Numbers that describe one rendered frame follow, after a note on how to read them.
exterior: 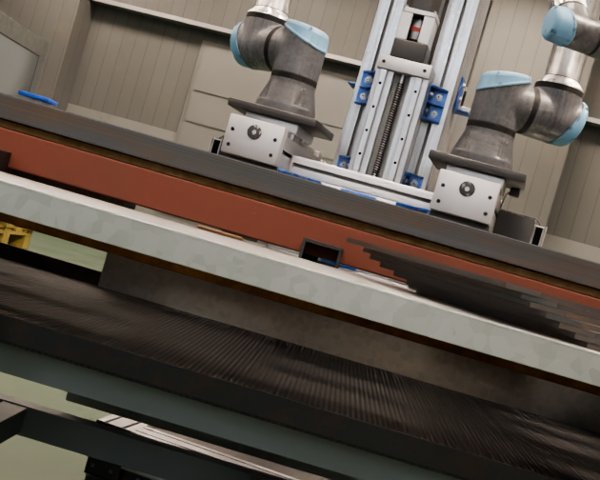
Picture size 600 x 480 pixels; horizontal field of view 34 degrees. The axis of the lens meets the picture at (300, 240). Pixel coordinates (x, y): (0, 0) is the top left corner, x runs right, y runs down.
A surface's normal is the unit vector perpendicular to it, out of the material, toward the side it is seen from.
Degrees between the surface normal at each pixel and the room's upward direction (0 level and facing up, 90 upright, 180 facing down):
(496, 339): 90
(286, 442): 90
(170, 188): 90
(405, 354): 90
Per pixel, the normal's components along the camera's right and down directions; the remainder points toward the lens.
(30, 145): -0.05, 0.00
